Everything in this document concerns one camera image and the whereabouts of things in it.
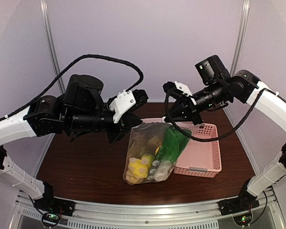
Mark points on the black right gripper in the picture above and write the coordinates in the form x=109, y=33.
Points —
x=180, y=108

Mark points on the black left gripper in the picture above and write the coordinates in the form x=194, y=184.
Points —
x=128, y=120

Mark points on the green bok choy toy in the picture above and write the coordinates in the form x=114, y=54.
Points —
x=172, y=146

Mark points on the clear zip top bag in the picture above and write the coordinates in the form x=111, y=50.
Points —
x=146, y=138

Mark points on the yellow lemon toy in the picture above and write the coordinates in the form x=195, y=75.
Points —
x=147, y=159
x=136, y=172

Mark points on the pink plastic basket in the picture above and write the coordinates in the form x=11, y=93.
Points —
x=199, y=159

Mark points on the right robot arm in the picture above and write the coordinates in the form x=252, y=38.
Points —
x=248, y=89

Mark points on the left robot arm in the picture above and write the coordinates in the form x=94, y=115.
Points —
x=42, y=117

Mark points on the right round circuit board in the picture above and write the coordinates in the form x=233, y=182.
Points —
x=243, y=220

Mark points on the round circuit board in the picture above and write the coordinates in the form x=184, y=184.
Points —
x=50, y=219
x=243, y=220

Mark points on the left round circuit board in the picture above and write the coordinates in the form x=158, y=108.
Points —
x=50, y=219

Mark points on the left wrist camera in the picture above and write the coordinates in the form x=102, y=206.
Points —
x=127, y=101

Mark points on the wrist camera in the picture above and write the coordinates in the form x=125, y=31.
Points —
x=127, y=101
x=178, y=90

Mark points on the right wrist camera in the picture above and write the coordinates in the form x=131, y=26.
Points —
x=178, y=90

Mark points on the right aluminium frame post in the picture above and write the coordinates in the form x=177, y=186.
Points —
x=245, y=12

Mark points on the aluminium frame post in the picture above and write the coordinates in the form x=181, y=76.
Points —
x=49, y=36
x=245, y=12

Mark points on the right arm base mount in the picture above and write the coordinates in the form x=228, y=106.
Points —
x=236, y=205

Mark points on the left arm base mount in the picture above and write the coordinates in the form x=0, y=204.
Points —
x=58, y=206

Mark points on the front aluminium rail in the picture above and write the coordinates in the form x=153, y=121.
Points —
x=197, y=215

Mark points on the left aluminium frame post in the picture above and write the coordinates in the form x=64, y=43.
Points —
x=49, y=36

